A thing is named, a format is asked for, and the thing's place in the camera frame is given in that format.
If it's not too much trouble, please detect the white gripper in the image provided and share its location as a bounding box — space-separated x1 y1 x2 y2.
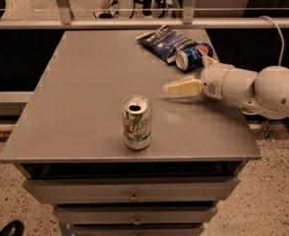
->
163 54 234 99

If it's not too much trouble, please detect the blue pepsi can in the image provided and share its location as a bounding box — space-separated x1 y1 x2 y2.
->
175 42 213 72

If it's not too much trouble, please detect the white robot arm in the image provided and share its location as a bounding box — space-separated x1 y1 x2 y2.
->
163 56 289 120

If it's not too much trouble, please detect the blue chip bag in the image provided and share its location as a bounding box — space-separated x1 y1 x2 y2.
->
136 26 198 64

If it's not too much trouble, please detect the white green 7up can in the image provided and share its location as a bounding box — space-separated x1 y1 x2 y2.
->
121 94 152 150

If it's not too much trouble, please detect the top grey drawer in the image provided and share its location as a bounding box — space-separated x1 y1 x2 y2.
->
24 176 240 205

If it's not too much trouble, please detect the grey drawer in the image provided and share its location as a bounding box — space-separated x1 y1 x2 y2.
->
73 224 204 236
24 176 240 205
54 206 217 225

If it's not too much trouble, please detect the grey drawer cabinet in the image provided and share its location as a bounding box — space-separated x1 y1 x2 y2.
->
0 30 260 236

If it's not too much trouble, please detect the bottom grey drawer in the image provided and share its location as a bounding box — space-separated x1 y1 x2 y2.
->
73 224 204 236

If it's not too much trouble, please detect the middle grey drawer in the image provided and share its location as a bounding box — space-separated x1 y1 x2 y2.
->
54 206 217 225

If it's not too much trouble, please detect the black shoe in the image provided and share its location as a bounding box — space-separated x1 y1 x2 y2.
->
0 220 25 236

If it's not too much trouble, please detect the white cable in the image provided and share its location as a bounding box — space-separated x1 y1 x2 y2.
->
259 14 286 67

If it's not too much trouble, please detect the metal railing frame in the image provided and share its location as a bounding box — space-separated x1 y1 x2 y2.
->
0 0 289 30

